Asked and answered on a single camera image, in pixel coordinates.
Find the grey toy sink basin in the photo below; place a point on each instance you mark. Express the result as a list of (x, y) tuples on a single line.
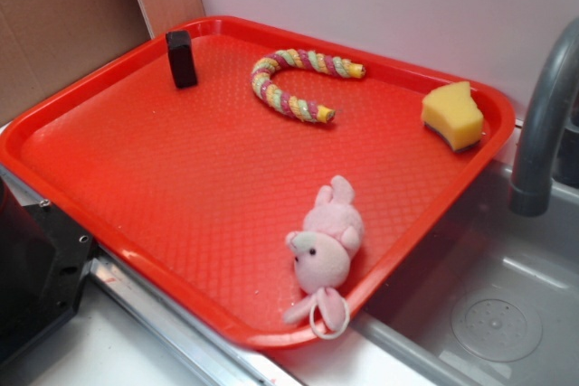
[(487, 298)]

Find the brown cardboard panel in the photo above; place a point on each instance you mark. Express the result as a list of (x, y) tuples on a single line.
[(46, 45)]

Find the silver metal counter edge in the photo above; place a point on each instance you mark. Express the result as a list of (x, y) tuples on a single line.
[(127, 333)]

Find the multicolour twisted rope toy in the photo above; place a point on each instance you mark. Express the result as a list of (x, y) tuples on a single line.
[(288, 104)]

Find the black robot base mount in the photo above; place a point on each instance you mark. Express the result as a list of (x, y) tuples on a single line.
[(45, 258)]

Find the small black box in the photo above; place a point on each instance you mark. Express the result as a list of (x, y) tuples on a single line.
[(181, 59)]

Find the yellow sponge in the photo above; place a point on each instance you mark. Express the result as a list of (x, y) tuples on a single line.
[(452, 113)]

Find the grey toy faucet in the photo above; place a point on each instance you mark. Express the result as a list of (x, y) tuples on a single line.
[(547, 148)]

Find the pink plush bunny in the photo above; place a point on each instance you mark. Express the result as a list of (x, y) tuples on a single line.
[(323, 250)]

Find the red plastic tray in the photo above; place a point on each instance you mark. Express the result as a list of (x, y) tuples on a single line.
[(196, 188)]

